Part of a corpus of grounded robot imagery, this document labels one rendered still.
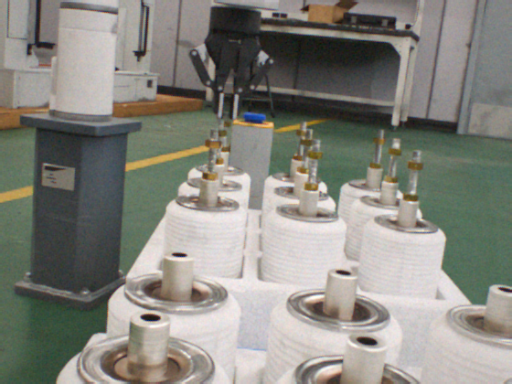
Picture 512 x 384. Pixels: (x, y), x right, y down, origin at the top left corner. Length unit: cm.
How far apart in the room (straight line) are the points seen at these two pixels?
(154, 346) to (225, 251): 40
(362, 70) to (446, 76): 72
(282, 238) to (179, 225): 12
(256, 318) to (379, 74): 526
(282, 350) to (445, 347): 11
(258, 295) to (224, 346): 26
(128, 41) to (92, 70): 342
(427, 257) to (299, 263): 15
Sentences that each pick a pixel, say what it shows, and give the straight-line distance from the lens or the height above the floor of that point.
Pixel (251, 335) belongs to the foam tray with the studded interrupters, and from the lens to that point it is 74.
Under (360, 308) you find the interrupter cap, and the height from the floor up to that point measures 25.
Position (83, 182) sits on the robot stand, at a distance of 107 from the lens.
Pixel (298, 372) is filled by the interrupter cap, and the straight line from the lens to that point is 38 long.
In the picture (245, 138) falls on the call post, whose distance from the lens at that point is 114.
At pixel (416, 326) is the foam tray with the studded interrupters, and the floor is 15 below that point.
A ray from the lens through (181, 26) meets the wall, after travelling 648.
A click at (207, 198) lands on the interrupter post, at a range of 77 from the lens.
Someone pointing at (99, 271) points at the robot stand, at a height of 5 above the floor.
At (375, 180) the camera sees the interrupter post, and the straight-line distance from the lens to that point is 102.
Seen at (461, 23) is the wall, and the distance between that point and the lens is 590.
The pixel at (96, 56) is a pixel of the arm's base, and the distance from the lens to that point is 108.
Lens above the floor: 42
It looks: 12 degrees down
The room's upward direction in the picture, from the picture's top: 6 degrees clockwise
